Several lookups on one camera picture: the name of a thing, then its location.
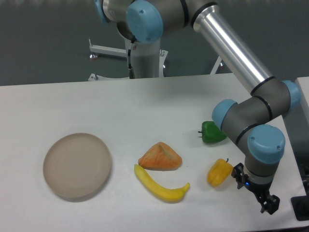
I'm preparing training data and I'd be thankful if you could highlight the white robot stand frame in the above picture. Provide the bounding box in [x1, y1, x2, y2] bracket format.
[88, 38, 231, 81]

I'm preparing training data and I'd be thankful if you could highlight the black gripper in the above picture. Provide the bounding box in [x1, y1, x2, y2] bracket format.
[231, 163, 280, 215]

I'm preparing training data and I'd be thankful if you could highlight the yellow banana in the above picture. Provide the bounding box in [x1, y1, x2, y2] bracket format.
[134, 164, 191, 203]

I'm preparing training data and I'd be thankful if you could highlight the yellow bell pepper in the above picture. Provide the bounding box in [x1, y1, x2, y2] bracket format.
[207, 158, 233, 188]

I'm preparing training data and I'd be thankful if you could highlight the black device at table edge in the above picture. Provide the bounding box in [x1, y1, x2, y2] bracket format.
[290, 161, 309, 221]

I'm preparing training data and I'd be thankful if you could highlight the green bell pepper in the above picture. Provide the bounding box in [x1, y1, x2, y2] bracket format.
[198, 121, 227, 144]

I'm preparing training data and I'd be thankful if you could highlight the black cable on stand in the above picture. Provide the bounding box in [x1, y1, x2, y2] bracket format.
[127, 35, 137, 79]

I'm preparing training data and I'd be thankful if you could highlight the beige round plate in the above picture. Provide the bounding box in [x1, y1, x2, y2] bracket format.
[42, 133, 112, 202]

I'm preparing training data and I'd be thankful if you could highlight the orange pumpkin wedge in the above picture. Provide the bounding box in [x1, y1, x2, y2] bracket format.
[138, 142, 183, 171]

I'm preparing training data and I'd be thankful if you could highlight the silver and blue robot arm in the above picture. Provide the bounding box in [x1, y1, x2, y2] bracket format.
[94, 0, 301, 214]

